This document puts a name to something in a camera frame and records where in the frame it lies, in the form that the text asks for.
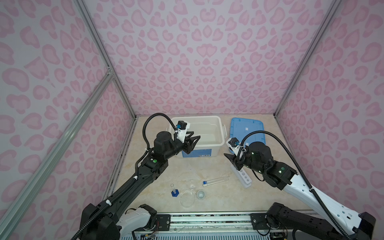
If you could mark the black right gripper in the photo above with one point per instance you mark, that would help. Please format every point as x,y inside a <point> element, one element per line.
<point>234,160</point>

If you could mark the white test tube rack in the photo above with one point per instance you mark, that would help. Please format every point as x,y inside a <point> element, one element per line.
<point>243,177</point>

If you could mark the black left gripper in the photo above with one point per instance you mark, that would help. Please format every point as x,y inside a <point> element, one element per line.
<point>188,147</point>

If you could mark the small cylinder blue hexagonal base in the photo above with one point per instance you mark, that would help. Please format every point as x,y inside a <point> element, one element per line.
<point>175,192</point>

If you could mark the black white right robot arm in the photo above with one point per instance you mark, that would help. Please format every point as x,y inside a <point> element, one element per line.
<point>335,220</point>

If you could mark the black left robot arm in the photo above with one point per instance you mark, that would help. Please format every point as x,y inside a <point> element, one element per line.
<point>100,222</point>

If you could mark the diagonal aluminium frame bar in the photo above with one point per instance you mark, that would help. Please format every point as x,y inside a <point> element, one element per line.
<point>28,194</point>

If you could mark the clear glass petri dish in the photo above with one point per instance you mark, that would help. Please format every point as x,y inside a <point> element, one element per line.
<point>187,199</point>

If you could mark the blue plastic bin lid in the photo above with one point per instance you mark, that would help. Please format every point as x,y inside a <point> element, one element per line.
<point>240,127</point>

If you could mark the white plastic storage bin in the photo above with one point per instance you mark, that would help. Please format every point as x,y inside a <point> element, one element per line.
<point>212,132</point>

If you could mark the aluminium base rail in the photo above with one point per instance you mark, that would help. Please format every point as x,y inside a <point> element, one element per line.
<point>198,226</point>

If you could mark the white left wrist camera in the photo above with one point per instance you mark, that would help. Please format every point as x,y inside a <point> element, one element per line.
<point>181,130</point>

